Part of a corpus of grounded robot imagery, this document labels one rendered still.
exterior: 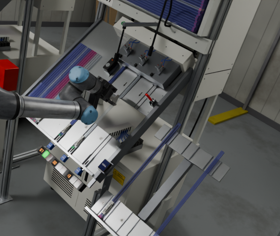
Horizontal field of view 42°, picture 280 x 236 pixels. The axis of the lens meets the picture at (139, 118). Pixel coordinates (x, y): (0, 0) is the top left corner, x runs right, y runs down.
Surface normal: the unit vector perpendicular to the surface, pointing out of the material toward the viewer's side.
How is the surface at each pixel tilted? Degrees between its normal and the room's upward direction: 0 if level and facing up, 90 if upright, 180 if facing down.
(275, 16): 90
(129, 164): 0
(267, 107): 90
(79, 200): 90
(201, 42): 90
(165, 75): 45
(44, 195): 0
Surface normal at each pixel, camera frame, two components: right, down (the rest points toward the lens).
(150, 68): -0.26, -0.47
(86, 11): 0.69, 0.51
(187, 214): 0.27, -0.85
